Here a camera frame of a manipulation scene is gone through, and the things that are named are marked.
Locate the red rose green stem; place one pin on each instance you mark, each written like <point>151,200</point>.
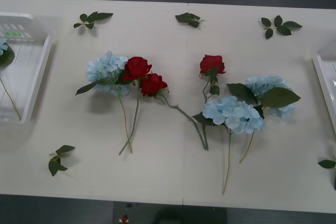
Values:
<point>212,64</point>
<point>136,68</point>
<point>153,85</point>

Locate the pale blue flower green stem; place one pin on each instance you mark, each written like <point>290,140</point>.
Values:
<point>265,82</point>
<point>231,111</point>
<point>6,57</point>
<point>102,69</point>

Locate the dark robot base red button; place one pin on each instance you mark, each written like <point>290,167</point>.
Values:
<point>136,216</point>

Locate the loose green leaf twig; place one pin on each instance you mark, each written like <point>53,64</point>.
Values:
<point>183,18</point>
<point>53,167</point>
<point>92,17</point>
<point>283,30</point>
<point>326,164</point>

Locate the shallow white plastic box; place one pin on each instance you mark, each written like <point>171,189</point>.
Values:
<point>325,72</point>
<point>39,58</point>

